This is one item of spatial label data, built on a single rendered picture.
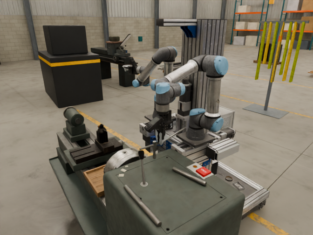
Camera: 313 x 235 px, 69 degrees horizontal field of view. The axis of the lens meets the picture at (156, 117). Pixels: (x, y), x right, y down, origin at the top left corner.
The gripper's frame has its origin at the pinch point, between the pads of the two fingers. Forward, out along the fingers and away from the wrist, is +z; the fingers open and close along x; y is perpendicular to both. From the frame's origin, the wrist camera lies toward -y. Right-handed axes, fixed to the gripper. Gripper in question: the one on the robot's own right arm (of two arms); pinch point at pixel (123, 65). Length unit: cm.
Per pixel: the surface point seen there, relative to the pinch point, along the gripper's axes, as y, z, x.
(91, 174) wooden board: 57, -41, -97
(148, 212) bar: 13, -125, -129
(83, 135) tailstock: 59, 16, -59
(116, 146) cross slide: 53, -37, -63
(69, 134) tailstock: 57, 28, -67
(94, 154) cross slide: 51, -30, -83
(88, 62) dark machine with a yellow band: 78, 311, 198
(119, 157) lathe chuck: 22, -81, -100
